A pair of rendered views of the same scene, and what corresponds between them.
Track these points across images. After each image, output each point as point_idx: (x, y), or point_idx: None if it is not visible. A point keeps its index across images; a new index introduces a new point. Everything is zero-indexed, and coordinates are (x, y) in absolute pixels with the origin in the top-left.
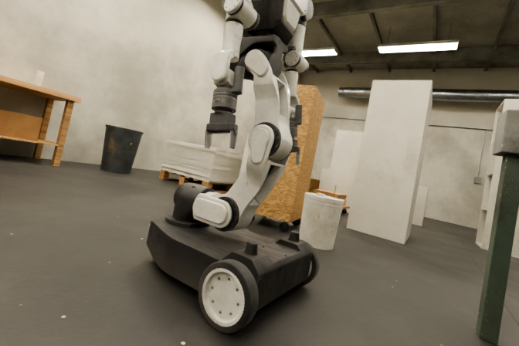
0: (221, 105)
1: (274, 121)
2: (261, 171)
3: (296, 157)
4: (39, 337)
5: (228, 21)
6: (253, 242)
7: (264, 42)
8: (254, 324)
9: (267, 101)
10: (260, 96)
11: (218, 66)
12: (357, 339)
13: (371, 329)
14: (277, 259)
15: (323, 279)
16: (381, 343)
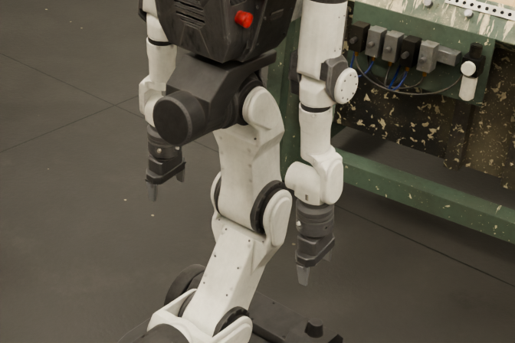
0: (333, 226)
1: (277, 175)
2: (279, 246)
3: (184, 173)
4: None
5: (328, 108)
6: (318, 321)
7: None
8: None
9: (267, 155)
10: (260, 154)
11: (336, 183)
12: (309, 303)
13: (285, 285)
14: (296, 313)
15: (160, 285)
16: (309, 289)
